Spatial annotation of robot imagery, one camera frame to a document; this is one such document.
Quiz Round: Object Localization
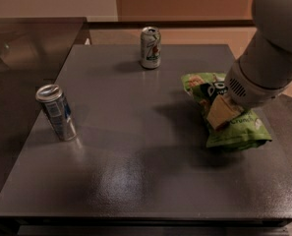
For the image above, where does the green rice chip bag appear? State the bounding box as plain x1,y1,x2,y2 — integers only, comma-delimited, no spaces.
181,73,272,151

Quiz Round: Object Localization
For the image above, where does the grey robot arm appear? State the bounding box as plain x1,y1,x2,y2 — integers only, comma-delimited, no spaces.
206,0,292,130

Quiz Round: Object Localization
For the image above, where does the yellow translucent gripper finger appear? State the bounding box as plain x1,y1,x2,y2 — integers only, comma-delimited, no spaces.
206,94,244,130

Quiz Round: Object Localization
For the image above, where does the silver blue energy drink can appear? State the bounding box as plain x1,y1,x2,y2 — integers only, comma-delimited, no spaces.
35,85,77,141

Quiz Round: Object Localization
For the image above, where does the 7up can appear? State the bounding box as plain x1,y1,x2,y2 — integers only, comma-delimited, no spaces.
141,27,161,69

